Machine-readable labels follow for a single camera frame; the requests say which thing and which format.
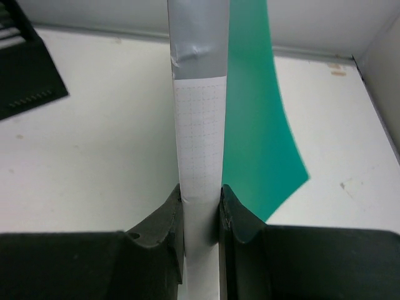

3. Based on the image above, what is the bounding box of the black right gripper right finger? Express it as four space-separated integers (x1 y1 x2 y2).
219 185 399 299

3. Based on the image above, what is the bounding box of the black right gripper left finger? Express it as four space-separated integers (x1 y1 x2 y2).
1 187 184 299

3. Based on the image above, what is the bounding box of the green notebook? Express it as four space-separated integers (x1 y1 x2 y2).
167 1 308 299

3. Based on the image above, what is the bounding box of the black mesh file rack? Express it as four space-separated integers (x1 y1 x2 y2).
1 1 69 120

